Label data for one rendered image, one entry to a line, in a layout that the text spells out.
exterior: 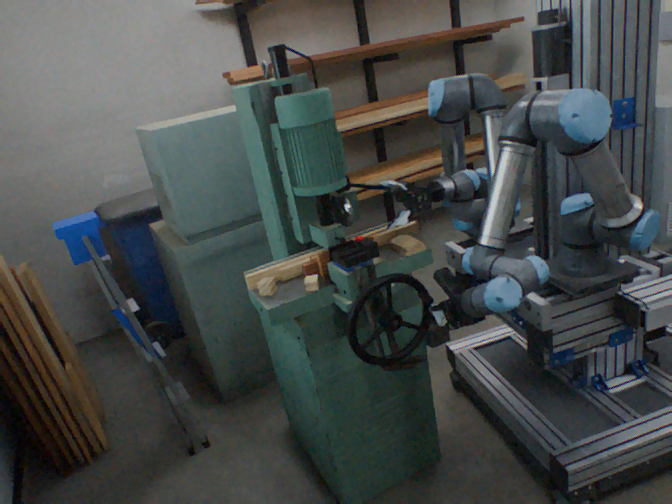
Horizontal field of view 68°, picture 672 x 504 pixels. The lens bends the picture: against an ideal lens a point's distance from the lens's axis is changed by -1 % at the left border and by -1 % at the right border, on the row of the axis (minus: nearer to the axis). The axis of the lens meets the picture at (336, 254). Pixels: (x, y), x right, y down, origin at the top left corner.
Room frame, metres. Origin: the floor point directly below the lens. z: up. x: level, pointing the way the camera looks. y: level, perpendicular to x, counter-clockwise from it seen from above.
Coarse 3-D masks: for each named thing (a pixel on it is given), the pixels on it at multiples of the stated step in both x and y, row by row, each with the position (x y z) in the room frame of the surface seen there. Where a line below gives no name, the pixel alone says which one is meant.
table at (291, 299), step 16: (384, 256) 1.56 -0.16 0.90; (400, 256) 1.54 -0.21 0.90; (416, 256) 1.54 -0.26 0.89; (432, 256) 1.56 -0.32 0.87; (400, 272) 1.51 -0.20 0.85; (288, 288) 1.46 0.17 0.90; (304, 288) 1.43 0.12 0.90; (320, 288) 1.41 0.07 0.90; (336, 288) 1.42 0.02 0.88; (256, 304) 1.46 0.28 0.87; (272, 304) 1.36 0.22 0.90; (288, 304) 1.36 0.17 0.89; (304, 304) 1.38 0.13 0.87; (320, 304) 1.40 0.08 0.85; (336, 304) 1.39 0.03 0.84; (272, 320) 1.34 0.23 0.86
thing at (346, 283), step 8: (328, 264) 1.45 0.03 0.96; (376, 264) 1.38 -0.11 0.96; (384, 264) 1.38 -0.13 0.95; (336, 272) 1.40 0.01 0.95; (344, 272) 1.36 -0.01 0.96; (352, 272) 1.35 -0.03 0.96; (376, 272) 1.37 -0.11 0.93; (384, 272) 1.38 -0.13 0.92; (336, 280) 1.41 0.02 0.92; (344, 280) 1.35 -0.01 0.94; (352, 280) 1.34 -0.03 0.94; (368, 280) 1.36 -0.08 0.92; (344, 288) 1.36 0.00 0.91; (352, 288) 1.34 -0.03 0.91; (384, 288) 1.38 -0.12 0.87; (344, 296) 1.37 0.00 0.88; (352, 296) 1.34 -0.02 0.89
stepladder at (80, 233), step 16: (64, 224) 1.85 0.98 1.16; (80, 224) 1.83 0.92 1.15; (96, 224) 1.86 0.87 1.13; (64, 240) 1.79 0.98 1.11; (80, 240) 1.81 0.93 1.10; (96, 240) 1.83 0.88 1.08; (80, 256) 1.80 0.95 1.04; (96, 256) 1.81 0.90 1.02; (96, 272) 1.82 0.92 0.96; (112, 288) 1.82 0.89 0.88; (112, 304) 1.82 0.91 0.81; (128, 304) 1.88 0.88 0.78; (128, 320) 1.83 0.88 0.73; (128, 336) 1.82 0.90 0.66; (144, 336) 1.84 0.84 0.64; (144, 352) 1.95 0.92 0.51; (160, 352) 1.92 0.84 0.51; (160, 368) 1.84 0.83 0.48; (176, 384) 2.03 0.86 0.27; (176, 400) 1.90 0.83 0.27; (176, 416) 1.87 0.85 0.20; (192, 416) 1.87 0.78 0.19; (192, 448) 1.84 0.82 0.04
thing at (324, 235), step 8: (312, 224) 1.65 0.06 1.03; (336, 224) 1.59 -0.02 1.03; (312, 232) 1.65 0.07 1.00; (320, 232) 1.58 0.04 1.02; (328, 232) 1.55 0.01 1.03; (336, 232) 1.56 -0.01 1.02; (312, 240) 1.67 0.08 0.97; (320, 240) 1.60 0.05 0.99; (328, 240) 1.55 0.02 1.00; (336, 240) 1.56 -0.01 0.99
